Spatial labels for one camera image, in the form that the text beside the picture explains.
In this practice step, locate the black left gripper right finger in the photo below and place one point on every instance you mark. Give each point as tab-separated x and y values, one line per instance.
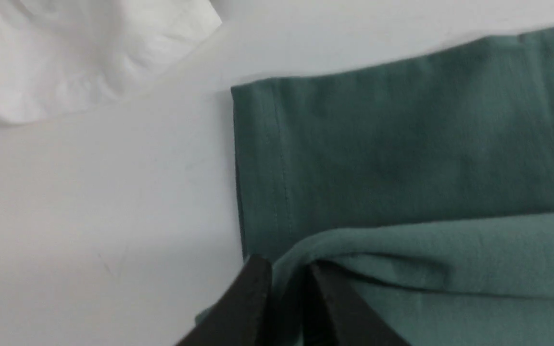
334	314

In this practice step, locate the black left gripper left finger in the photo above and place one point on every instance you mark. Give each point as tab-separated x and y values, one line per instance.
239	316

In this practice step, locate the green long-sleeved shirt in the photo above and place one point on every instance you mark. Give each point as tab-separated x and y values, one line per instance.
429	181

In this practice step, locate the white crumpled garment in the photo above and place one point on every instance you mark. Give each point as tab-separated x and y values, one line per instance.
63	57

